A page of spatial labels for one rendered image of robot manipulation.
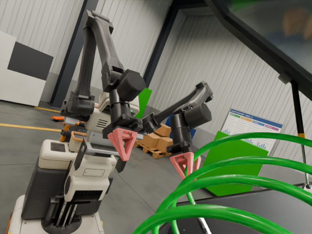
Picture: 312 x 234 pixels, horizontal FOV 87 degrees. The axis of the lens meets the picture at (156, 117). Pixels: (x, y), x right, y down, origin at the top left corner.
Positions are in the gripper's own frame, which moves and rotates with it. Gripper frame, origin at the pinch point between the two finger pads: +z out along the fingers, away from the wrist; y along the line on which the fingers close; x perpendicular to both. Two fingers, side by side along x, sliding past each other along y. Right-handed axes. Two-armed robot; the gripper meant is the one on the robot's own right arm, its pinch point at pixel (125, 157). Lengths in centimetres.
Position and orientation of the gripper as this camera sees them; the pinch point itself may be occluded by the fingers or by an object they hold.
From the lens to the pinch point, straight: 42.8
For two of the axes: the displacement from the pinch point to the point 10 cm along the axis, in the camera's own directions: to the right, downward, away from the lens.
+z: 1.9, 8.7, -4.6
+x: 6.8, 2.2, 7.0
